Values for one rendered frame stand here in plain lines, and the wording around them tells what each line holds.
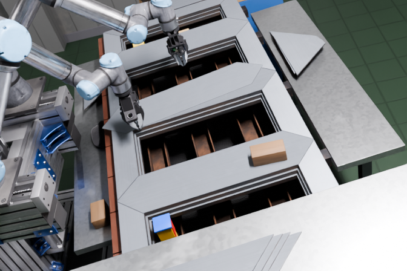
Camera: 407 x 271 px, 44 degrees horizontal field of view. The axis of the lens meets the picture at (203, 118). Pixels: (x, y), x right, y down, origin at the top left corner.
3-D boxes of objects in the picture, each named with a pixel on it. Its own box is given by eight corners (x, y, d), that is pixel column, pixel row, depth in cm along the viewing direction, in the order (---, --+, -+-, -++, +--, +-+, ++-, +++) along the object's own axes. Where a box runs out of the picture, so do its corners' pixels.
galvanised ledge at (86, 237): (108, 60, 291) (106, 55, 289) (126, 239, 193) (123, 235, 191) (76, 70, 291) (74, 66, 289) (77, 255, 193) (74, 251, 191)
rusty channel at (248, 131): (213, 24, 288) (211, 17, 284) (320, 270, 162) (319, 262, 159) (200, 28, 288) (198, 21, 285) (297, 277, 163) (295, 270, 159)
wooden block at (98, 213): (94, 210, 204) (89, 203, 201) (108, 205, 204) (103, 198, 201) (95, 230, 197) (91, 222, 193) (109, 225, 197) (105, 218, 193)
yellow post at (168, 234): (183, 247, 181) (169, 216, 168) (186, 259, 177) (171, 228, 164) (170, 251, 181) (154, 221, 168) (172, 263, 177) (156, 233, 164)
